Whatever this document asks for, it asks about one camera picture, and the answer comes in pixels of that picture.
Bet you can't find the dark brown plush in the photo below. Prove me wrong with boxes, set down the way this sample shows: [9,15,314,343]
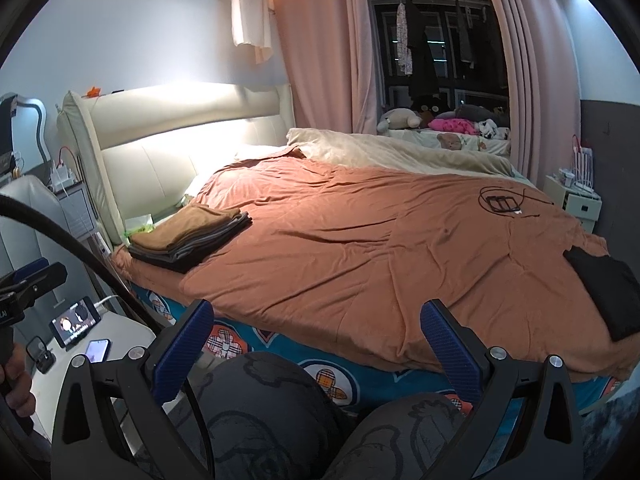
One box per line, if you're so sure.
[410,95,458,121]

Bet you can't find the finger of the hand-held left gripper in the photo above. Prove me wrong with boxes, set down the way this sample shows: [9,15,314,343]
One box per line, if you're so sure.
[10,257,68,293]

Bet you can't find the small black square case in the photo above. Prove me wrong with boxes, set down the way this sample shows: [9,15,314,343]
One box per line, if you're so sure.
[25,336,56,375]

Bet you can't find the white hanging garment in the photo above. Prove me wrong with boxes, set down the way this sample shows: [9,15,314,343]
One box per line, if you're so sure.
[229,0,276,65]

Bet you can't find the phone on stand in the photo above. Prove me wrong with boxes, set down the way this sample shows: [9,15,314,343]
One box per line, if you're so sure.
[49,296,106,351]

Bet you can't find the cream padded headboard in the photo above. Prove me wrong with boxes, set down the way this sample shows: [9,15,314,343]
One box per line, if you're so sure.
[56,82,296,248]

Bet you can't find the thick black gripper cable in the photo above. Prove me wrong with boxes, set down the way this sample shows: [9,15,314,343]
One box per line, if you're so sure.
[0,195,173,346]

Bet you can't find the black rectangular frame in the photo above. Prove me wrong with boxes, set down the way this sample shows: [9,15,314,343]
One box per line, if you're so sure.
[487,195,523,213]

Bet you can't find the black and white cloth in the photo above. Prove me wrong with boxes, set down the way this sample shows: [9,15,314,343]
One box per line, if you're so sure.
[475,119,512,141]

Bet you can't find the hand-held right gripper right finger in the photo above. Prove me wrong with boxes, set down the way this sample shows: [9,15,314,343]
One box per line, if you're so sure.
[420,299,586,480]

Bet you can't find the grey plush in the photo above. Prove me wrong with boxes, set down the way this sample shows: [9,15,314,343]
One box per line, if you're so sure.
[452,104,508,123]

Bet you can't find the green tissue pack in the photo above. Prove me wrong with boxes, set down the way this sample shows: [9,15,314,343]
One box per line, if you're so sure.
[122,214,156,236]

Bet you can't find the black smartphone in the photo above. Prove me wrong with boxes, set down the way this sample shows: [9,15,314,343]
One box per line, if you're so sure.
[84,338,112,363]

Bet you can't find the white desk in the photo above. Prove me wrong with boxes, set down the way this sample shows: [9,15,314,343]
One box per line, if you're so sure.
[15,310,161,461]

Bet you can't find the orange blanket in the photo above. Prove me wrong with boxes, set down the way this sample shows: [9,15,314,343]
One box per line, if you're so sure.
[111,145,640,383]

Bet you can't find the person's left hand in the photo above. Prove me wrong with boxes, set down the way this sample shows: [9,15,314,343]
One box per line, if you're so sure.
[0,342,36,418]

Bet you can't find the pink cloth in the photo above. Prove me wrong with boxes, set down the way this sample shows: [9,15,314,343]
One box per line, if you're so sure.
[430,117,481,136]

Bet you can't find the white nightstand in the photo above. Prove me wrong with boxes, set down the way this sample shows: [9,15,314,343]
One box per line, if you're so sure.
[544,174,603,233]

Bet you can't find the black hanging coat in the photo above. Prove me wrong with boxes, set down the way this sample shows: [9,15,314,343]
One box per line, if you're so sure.
[405,0,453,111]

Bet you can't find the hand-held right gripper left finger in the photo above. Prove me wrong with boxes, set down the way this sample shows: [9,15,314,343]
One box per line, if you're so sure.
[50,299,216,480]

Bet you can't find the pink curtain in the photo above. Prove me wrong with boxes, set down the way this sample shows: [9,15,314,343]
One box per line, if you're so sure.
[272,0,383,136]
[480,0,583,183]

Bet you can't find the person's patterned grey pants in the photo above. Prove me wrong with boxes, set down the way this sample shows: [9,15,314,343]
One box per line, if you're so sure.
[165,352,473,480]

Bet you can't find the teal patterned bed sheet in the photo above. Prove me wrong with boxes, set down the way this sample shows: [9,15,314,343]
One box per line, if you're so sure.
[127,280,621,416]

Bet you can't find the black garment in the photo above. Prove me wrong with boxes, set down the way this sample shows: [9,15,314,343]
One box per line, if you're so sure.
[562,246,640,342]

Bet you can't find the cream blanket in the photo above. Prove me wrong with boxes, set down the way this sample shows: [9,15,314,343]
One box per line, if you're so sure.
[235,127,528,181]

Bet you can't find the white bear plush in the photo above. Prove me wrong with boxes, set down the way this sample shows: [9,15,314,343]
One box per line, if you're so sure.
[376,107,423,136]

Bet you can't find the white wire rack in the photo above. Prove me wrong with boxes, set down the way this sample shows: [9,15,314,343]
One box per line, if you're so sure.
[570,135,596,193]

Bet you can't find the bear printed bedding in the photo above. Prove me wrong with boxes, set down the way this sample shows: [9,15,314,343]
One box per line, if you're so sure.
[385,127,512,156]

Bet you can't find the grey folded clothes stack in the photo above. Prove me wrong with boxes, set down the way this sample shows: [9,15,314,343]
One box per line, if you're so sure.
[127,212,253,275]

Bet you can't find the thin black cable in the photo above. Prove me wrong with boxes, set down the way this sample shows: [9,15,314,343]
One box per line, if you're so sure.
[477,186,558,218]

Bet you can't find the patterned hanging garment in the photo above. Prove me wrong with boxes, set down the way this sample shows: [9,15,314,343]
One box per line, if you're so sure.
[395,2,416,78]

